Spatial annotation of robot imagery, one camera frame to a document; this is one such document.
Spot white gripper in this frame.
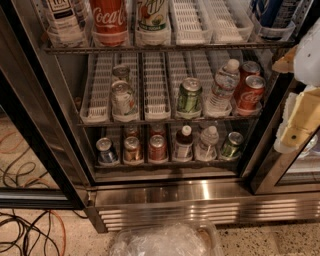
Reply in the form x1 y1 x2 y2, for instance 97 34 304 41
272 18 320 154

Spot blue pepsi can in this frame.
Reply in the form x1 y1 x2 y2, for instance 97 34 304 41
96 137 118 165

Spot red coca-cola can front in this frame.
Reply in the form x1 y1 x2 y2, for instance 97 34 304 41
236 75 265 110

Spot red coca-cola can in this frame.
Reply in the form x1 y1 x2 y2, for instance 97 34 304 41
233 61 261 97
236 75 265 110

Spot red coca-cola can rear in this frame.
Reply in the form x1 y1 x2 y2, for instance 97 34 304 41
233 61 261 97

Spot clear water bottle middle shelf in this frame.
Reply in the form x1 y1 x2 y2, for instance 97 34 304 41
207 59 240 114

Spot green can bottom shelf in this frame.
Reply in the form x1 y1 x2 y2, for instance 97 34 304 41
220 132 244 158

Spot green can shelf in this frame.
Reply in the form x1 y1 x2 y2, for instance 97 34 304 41
177 77 202 114
220 132 244 158

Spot right glass fridge door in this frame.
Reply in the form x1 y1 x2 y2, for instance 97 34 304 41
239 74 320 195

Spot blue bottle top shelf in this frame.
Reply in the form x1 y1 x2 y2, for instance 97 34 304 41
250 0 303 30

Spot green can middle shelf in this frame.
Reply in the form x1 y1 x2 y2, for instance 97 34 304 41
177 77 202 114

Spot red soda can rear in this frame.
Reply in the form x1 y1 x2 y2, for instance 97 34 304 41
150 124 166 136

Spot red soda can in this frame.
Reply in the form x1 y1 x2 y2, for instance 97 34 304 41
150 124 166 136
148 135 167 161

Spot red soda can front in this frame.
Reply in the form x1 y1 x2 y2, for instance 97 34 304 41
148 135 167 161

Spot gold soda can rear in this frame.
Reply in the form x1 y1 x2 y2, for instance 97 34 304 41
124 126 139 138

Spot gold soda can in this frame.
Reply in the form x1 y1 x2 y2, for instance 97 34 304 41
124 126 139 138
124 136 143 163

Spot gold soda can front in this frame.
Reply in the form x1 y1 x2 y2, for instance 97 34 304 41
124 136 143 163

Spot white patterned can front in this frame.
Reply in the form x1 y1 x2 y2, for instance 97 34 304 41
111 80 136 116

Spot white patterned can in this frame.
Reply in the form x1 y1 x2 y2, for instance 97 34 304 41
111 80 136 116
112 64 130 82

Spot white patterned can rear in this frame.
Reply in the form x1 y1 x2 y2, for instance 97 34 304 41
112 64 130 82

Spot coca-cola bottle top shelf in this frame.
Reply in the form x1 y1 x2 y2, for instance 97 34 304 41
89 0 128 46

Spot steel fridge base grille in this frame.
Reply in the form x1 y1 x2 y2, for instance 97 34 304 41
85 180 320 233

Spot white tea bottle top shelf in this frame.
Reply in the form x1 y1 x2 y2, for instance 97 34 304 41
42 0 88 48

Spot open glass fridge door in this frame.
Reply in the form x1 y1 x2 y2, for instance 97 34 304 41
0 0 92 209

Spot white empty tray top right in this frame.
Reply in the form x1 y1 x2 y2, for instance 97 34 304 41
204 0 254 44

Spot white empty tray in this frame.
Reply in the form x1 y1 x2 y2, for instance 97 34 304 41
80 53 113 124
142 52 171 121
169 0 213 46
204 0 254 44

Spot small clear water bottle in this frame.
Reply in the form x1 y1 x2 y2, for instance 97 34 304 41
196 126 219 162

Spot dark drink bottle white cap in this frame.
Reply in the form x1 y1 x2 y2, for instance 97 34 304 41
174 125 193 161

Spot white empty tray middle centre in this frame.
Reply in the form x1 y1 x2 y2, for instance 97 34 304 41
142 52 171 121

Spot green white soda bottle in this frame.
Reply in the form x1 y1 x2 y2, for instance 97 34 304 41
137 0 168 32

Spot clear plastic bag bin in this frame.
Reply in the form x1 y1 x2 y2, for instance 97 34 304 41
108 219 225 256

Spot white empty tray middle left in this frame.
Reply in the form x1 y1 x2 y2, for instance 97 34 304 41
80 53 113 124

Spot orange cable on floor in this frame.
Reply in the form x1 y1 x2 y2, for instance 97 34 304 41
0 130 68 256

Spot black cables on floor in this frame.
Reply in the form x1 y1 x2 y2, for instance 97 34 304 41
0 146 88 256

